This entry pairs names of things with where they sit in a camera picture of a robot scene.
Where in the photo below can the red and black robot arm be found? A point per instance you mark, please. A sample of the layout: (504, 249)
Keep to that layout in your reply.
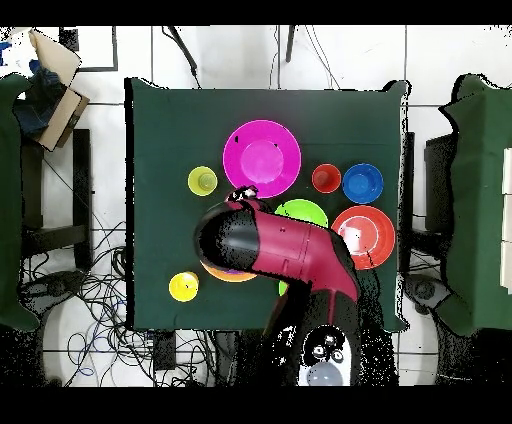
(288, 248)

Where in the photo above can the large green plastic bowl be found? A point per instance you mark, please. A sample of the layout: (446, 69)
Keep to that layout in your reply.
(304, 210)

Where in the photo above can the pink plastic bowl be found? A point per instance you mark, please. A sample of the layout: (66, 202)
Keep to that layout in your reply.
(262, 160)

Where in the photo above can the pale yellow plastic cup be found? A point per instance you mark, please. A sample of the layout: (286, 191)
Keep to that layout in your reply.
(202, 180)

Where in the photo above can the red plastic cup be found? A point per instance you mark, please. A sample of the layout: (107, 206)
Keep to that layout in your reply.
(326, 178)

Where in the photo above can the small green plastic bowl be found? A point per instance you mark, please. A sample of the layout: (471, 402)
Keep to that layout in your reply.
(282, 288)

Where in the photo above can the orange-yellow plastic cup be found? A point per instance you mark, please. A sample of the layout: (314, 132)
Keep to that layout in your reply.
(182, 288)

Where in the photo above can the dark green tablecloth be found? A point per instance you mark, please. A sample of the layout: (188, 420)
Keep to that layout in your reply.
(180, 120)

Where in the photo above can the red plastic bowl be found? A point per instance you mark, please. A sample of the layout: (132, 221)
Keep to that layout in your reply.
(376, 248)

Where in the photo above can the black power adapter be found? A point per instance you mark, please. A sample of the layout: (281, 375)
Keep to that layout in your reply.
(164, 352)

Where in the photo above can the black tripod leg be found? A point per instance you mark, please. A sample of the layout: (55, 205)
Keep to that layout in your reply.
(290, 44)
(184, 50)

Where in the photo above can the black chair base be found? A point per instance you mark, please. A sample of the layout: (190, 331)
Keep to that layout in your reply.
(56, 286)
(426, 290)

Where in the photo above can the green cloth covered table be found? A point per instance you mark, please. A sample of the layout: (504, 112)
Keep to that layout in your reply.
(476, 200)
(10, 200)

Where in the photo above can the dark blue cloth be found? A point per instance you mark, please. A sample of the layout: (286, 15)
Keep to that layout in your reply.
(38, 104)

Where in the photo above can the white blocks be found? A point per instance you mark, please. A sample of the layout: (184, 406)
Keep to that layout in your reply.
(508, 220)

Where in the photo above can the cardboard box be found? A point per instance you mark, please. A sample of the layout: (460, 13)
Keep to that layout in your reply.
(56, 56)

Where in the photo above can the black stool frame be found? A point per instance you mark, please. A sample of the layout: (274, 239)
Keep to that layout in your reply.
(82, 180)

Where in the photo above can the black metal frame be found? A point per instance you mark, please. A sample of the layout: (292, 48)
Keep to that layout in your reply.
(70, 40)

